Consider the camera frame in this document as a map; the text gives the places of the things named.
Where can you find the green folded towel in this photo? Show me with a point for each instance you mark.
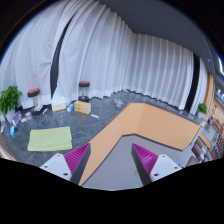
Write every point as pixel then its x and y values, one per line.
pixel 54 139

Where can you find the white curtain panel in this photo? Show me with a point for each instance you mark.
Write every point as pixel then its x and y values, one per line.
pixel 161 69
pixel 69 42

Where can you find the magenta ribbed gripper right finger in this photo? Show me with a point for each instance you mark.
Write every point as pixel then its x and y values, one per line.
pixel 152 167

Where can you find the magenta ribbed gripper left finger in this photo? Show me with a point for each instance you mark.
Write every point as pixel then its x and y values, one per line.
pixel 69 166

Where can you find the small blue white box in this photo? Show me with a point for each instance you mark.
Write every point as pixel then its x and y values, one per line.
pixel 70 107

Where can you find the purple blue box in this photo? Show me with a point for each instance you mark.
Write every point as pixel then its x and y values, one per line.
pixel 16 120

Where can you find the white curtain left panel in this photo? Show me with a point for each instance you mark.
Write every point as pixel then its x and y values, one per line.
pixel 69 42

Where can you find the small blue bottle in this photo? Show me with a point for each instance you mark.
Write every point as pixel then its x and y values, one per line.
pixel 12 130

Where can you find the yellow cardboard box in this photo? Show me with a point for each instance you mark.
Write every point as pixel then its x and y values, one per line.
pixel 82 107

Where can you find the green potted plant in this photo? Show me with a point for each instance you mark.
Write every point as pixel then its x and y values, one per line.
pixel 201 110
pixel 9 100

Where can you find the small purple container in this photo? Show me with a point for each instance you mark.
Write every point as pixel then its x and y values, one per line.
pixel 117 103

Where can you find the green potted plant left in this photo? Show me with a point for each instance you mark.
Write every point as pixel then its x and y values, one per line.
pixel 9 100

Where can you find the white cardboard box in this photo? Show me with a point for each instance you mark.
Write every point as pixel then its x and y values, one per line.
pixel 59 106

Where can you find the green potted plant right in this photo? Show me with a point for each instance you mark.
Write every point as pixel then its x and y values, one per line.
pixel 201 110

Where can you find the white curtain right panel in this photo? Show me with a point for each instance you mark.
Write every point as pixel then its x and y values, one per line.
pixel 161 69

